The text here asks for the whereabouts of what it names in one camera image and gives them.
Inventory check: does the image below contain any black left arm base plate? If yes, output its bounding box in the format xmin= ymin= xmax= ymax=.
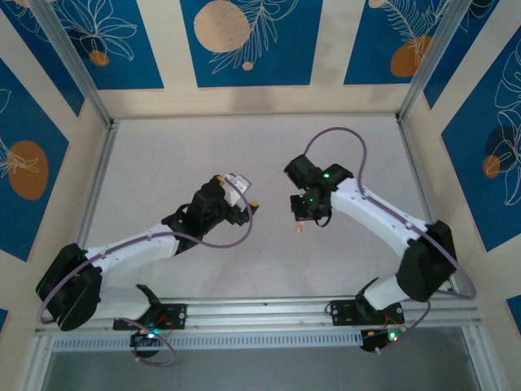
xmin=112 ymin=303 xmax=189 ymax=331

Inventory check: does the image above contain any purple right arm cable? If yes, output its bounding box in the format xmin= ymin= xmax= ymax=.
xmin=304 ymin=127 xmax=477 ymax=355

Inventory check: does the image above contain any aluminium side rail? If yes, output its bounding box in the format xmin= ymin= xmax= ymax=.
xmin=395 ymin=116 xmax=433 ymax=223
xmin=59 ymin=120 xmax=120 ymax=303

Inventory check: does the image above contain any slotted grey cable duct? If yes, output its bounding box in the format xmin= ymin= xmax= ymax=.
xmin=50 ymin=330 xmax=366 ymax=354

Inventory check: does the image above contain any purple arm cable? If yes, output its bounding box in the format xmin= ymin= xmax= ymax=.
xmin=304 ymin=127 xmax=477 ymax=355
xmin=37 ymin=178 xmax=254 ymax=367

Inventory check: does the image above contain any long aluminium frame rail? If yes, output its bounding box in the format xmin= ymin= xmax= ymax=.
xmin=34 ymin=293 xmax=482 ymax=338

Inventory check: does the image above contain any aluminium frame post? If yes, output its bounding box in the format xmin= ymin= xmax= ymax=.
xmin=22 ymin=333 xmax=56 ymax=391
xmin=462 ymin=325 xmax=489 ymax=391
xmin=30 ymin=0 xmax=116 ymax=128
xmin=395 ymin=0 xmax=477 ymax=123

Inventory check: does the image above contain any black controller board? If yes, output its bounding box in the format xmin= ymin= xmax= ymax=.
xmin=129 ymin=328 xmax=163 ymax=360
xmin=360 ymin=325 xmax=405 ymax=354

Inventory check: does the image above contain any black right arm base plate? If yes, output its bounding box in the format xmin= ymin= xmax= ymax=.
xmin=327 ymin=299 xmax=407 ymax=327

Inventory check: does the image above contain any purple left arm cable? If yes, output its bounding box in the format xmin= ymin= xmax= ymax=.
xmin=37 ymin=178 xmax=254 ymax=367

